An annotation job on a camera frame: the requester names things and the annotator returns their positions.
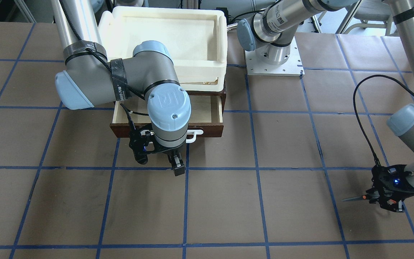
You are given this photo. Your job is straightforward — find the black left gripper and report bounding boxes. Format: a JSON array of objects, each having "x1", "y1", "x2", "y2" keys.
[{"x1": 370, "y1": 164, "x2": 406, "y2": 213}]

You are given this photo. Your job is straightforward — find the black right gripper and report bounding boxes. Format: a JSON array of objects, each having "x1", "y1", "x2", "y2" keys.
[{"x1": 146, "y1": 131, "x2": 187, "y2": 177}]

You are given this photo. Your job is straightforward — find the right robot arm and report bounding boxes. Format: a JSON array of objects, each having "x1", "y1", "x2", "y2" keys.
[{"x1": 51, "y1": 0, "x2": 191, "y2": 176}]

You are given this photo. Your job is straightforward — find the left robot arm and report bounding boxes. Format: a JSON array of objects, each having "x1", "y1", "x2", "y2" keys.
[{"x1": 235, "y1": 0, "x2": 414, "y2": 213}]

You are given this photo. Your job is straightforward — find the dark brown wooden cabinet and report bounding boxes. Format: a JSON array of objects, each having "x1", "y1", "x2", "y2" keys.
[{"x1": 187, "y1": 81, "x2": 227, "y2": 112}]

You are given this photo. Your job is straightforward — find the white plastic tray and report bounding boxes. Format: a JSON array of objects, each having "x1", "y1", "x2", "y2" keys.
[{"x1": 98, "y1": 6, "x2": 228, "y2": 92}]

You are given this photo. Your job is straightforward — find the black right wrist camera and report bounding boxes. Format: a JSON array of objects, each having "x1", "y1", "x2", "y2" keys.
[{"x1": 129, "y1": 122, "x2": 148, "y2": 164}]

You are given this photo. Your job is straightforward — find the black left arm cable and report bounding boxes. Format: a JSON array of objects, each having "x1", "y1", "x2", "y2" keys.
[{"x1": 353, "y1": 74, "x2": 414, "y2": 168}]

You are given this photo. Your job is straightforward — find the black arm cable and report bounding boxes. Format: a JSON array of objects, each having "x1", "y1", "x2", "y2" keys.
[
  {"x1": 353, "y1": 74, "x2": 414, "y2": 168},
  {"x1": 59, "y1": 0, "x2": 150, "y2": 117}
]

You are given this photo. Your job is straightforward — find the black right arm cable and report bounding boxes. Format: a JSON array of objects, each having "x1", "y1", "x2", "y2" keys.
[{"x1": 59, "y1": 0, "x2": 150, "y2": 117}]

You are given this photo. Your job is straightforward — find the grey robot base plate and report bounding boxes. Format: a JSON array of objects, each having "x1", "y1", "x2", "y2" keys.
[{"x1": 244, "y1": 38, "x2": 305, "y2": 77}]

